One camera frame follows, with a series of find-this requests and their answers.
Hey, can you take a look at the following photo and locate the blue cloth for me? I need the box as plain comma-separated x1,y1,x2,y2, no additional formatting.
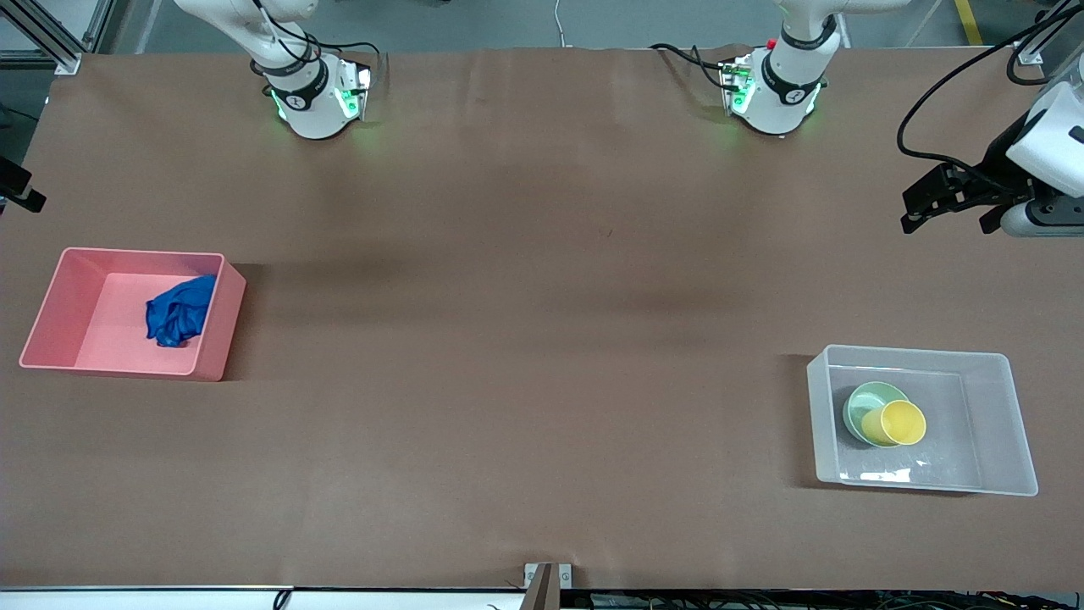
145,274,218,349

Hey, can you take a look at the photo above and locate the mint green bowl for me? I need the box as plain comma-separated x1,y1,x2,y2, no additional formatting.
843,381,914,447

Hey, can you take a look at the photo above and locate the yellow plastic cup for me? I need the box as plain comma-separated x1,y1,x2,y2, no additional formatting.
861,400,927,447

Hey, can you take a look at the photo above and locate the clear plastic box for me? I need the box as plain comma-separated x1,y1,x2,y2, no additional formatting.
806,344,1039,497

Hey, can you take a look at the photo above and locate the pink plastic bin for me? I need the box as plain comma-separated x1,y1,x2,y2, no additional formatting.
19,247,247,383

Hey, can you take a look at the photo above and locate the brown table cover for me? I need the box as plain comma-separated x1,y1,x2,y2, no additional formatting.
0,47,1084,591

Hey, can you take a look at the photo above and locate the aluminium frame post with bracket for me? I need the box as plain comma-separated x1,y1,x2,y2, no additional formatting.
0,0,115,75
1015,0,1084,67

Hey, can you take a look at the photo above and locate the black left arm base cable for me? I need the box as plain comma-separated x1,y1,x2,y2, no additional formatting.
650,42,738,90

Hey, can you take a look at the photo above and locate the black arm base cable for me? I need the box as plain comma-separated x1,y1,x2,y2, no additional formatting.
250,0,384,86
650,42,738,90

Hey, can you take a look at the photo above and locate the black right arm base cable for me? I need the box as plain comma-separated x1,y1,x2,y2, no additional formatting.
250,0,384,86

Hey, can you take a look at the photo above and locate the metal table edge bracket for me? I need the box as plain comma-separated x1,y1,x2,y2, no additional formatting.
523,563,573,610

